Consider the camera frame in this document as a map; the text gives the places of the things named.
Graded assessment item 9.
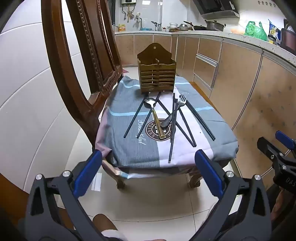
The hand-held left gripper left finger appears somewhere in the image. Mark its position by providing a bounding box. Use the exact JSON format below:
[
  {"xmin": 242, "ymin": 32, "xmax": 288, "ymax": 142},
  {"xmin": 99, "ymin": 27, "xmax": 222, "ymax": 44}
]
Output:
[{"xmin": 24, "ymin": 149, "xmax": 104, "ymax": 241}]

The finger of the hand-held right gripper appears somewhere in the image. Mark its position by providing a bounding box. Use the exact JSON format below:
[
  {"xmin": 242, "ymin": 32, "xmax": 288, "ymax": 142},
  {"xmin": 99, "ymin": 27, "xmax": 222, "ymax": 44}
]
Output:
[
  {"xmin": 257, "ymin": 137, "xmax": 282, "ymax": 164},
  {"xmin": 275, "ymin": 130, "xmax": 296, "ymax": 151}
]

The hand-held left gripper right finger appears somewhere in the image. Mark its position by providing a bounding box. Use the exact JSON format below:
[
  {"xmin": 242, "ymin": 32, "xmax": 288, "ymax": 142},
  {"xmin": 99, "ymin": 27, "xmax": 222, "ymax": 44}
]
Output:
[{"xmin": 192, "ymin": 149, "xmax": 272, "ymax": 241}]

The set of black chopsticks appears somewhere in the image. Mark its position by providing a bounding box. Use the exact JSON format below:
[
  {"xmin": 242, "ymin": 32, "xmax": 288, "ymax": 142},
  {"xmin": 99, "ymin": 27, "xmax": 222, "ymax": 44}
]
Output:
[{"xmin": 140, "ymin": 91, "xmax": 216, "ymax": 163}]

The gold-handled steel spoon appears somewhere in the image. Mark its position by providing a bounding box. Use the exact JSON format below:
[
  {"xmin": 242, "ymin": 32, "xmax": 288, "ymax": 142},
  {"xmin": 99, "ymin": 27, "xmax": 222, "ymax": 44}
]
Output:
[{"xmin": 144, "ymin": 97, "xmax": 170, "ymax": 140}]

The steel fork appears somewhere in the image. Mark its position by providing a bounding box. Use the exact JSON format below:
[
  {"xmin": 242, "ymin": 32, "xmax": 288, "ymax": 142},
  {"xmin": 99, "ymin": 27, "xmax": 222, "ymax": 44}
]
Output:
[{"xmin": 170, "ymin": 94, "xmax": 188, "ymax": 142}]

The wooden slatted utensil holder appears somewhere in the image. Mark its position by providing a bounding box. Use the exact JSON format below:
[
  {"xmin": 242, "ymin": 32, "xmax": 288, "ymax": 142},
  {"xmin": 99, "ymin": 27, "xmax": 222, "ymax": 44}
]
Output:
[{"xmin": 137, "ymin": 43, "xmax": 176, "ymax": 95}]

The person's right hand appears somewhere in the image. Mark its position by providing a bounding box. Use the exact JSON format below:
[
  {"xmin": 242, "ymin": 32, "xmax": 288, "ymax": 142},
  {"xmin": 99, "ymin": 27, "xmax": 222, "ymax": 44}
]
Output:
[{"xmin": 270, "ymin": 188, "xmax": 296, "ymax": 224}]

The person's leg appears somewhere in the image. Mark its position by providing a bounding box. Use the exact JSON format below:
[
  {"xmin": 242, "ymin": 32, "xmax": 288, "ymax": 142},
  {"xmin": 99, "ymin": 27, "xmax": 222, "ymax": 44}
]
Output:
[{"xmin": 92, "ymin": 213, "xmax": 128, "ymax": 241}]

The grey pink printed cloth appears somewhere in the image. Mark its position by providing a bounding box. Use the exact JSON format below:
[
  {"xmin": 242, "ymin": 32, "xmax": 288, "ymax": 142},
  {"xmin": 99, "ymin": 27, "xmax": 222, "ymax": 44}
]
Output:
[{"xmin": 95, "ymin": 75, "xmax": 239, "ymax": 179}]

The kitchen cabinet run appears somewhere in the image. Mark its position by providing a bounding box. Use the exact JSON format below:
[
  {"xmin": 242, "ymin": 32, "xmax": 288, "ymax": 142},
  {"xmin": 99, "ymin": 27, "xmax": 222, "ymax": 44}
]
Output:
[{"xmin": 115, "ymin": 31, "xmax": 296, "ymax": 173}]

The dark red cooker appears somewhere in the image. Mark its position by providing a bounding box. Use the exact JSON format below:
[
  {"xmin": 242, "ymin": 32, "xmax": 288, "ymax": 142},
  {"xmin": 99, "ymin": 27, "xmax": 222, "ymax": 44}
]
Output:
[{"xmin": 280, "ymin": 20, "xmax": 296, "ymax": 56}]

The carved wooden chair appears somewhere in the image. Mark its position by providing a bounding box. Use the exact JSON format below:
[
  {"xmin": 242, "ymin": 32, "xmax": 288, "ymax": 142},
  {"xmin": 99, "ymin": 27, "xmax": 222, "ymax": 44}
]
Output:
[{"xmin": 41, "ymin": 0, "xmax": 241, "ymax": 190}]

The blue snack bag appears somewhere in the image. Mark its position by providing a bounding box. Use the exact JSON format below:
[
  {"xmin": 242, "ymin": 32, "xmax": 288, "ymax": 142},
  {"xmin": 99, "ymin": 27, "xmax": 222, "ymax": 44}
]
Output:
[{"xmin": 268, "ymin": 20, "xmax": 284, "ymax": 42}]

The green plastic bag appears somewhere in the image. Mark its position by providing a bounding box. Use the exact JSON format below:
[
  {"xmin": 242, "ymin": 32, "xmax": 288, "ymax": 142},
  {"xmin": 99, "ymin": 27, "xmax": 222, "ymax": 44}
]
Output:
[{"xmin": 244, "ymin": 21, "xmax": 269, "ymax": 42}]

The steel pot with lid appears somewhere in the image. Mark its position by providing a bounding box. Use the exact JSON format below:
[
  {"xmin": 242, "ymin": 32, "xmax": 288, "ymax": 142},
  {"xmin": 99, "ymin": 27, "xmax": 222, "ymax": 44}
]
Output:
[{"xmin": 205, "ymin": 20, "xmax": 226, "ymax": 32}]

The black wok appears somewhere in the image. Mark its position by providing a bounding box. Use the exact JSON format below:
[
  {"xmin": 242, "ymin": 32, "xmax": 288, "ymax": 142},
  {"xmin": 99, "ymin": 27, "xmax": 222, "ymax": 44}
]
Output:
[{"xmin": 184, "ymin": 21, "xmax": 207, "ymax": 31}]

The black range hood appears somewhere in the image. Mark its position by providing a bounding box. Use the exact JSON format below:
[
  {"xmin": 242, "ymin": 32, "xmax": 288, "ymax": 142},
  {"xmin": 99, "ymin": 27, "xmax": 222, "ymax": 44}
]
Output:
[{"xmin": 193, "ymin": 0, "xmax": 240, "ymax": 19}]

